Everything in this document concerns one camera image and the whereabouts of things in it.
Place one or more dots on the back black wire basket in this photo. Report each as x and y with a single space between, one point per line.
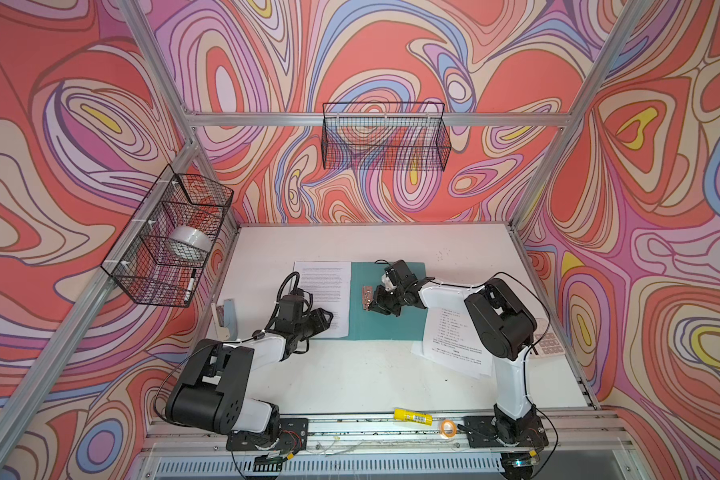
388 136

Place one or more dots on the left black wire basket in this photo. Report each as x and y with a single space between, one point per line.
148 266

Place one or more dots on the black wire basket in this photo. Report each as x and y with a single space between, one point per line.
388 136
148 266

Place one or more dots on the white tape roll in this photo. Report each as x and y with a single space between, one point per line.
192 237

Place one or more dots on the yellow glue stick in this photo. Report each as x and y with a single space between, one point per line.
404 415

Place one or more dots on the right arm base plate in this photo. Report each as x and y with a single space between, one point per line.
500 432

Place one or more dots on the pink white calculator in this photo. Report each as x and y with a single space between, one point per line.
546 342

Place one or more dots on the grey blue stapler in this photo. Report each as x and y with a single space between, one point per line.
224 320

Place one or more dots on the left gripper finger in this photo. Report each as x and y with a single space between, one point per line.
321 320
308 332

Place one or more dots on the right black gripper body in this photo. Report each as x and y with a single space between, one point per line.
389 301

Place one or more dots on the metal folder clip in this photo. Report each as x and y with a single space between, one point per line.
367 297

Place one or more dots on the teal paper folder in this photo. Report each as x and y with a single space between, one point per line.
363 324

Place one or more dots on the white paper sheets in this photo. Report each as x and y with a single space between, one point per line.
451 340

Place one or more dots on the black white marker pen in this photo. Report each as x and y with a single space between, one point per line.
190 288

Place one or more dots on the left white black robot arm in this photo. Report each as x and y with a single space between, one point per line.
211 391

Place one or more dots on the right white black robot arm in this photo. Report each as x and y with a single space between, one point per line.
504 326

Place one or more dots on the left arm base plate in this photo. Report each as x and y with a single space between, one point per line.
289 435

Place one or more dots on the printed white paper sheet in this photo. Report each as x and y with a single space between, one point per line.
330 285

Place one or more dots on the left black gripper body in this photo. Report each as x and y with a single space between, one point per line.
303 326

